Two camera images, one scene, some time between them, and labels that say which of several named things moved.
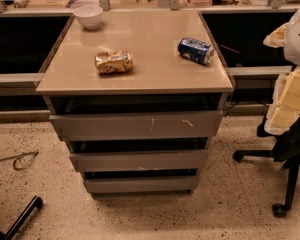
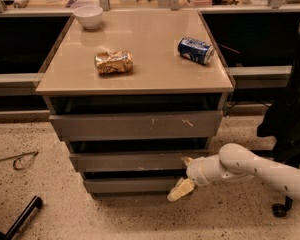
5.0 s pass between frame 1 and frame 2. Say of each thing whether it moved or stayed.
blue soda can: stayed
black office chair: stayed
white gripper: moved
